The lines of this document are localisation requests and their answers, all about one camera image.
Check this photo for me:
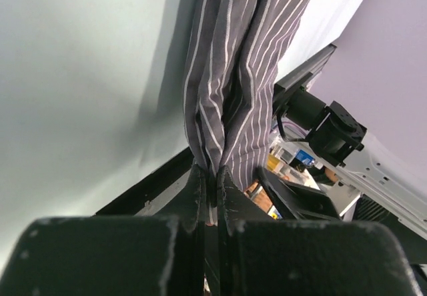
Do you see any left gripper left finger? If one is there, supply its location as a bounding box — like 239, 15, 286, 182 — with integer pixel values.
1, 166, 206, 295

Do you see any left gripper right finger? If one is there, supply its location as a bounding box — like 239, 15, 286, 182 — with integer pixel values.
217, 167, 423, 295

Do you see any grey striped boxer underwear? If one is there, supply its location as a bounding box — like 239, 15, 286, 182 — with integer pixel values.
182, 0, 323, 227

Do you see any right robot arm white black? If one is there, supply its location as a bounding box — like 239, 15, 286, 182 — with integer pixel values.
282, 88, 426, 238

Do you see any aluminium front rail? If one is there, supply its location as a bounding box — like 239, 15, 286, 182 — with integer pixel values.
272, 44, 336, 115

